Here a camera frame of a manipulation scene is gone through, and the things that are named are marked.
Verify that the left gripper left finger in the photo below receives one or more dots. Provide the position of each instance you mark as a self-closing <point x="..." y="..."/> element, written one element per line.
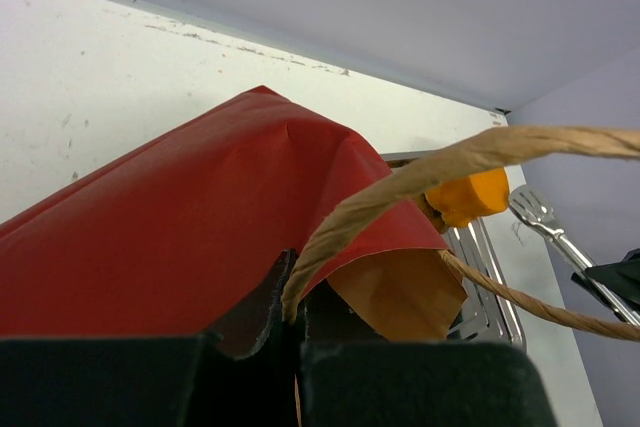
<point x="245" y="328"/>

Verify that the steel tongs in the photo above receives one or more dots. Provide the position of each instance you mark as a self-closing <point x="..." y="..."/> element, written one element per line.
<point x="529" y="207"/>

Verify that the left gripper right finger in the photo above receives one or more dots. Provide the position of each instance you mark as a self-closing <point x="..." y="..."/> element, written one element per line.
<point x="329" y="319"/>

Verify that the red paper bag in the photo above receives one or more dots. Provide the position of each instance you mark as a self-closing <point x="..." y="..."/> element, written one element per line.
<point x="170" y="237"/>

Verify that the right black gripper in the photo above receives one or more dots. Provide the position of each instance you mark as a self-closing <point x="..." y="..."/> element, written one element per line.
<point x="622" y="278"/>

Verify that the round orange fake bun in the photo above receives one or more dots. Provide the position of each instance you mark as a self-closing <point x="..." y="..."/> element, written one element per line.
<point x="463" y="200"/>

